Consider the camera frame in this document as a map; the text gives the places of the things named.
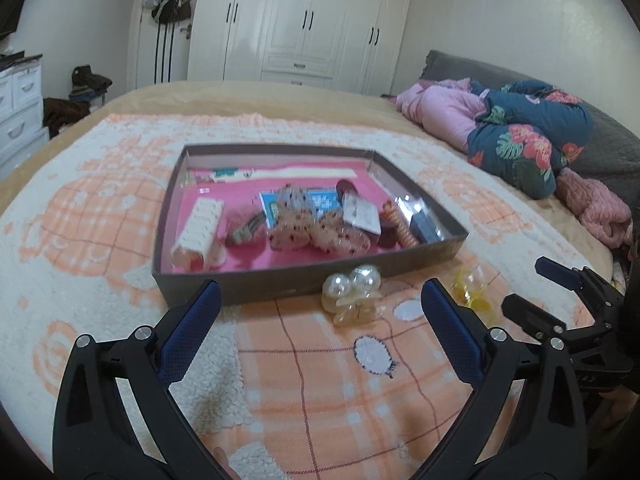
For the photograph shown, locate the bag of yellow hair ties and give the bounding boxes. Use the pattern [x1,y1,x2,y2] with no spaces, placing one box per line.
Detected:
[452,266,491,312]

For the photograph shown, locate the maroon hair clip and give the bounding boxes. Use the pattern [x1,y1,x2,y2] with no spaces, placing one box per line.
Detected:
[336,180,398,249]

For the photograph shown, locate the beige spiral hair clip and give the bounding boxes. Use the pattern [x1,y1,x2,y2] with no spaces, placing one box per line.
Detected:
[382,200,419,248]

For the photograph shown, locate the pearl bead hair accessory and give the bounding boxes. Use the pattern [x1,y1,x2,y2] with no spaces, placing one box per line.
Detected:
[321,264,384,327]

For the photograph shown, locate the clear bag with grey card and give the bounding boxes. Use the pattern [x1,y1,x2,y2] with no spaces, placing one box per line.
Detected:
[342,193,382,236]

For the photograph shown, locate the white ridged hair clip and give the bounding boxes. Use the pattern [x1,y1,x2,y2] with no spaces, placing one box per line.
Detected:
[170,197,228,272]

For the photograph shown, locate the sheer dotted fabric bow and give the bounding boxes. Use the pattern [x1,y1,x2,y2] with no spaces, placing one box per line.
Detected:
[267,184,371,258]

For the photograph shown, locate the left hand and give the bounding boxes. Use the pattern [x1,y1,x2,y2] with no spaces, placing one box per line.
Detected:
[213,448,241,480]

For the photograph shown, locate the pink knitted garment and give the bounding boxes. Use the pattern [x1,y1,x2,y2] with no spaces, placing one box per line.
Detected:
[556,168,632,249]

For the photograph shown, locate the blue floral quilt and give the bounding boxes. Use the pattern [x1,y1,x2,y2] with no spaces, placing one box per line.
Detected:
[466,80,594,200]

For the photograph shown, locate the pink quilt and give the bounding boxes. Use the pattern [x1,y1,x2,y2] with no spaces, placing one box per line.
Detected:
[395,78,487,153]

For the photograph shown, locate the shallow brown cardboard box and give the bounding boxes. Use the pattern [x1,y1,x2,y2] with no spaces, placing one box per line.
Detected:
[152,144,468,306]

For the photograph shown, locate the pink picture book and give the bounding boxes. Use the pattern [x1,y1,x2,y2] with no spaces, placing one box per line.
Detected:
[162,160,398,274]

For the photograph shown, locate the dark clothes pile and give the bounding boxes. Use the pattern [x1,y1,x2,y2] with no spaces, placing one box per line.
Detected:
[43,65,113,139]

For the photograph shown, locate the white wardrobe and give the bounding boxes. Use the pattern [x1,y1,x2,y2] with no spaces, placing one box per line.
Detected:
[186,0,410,96]

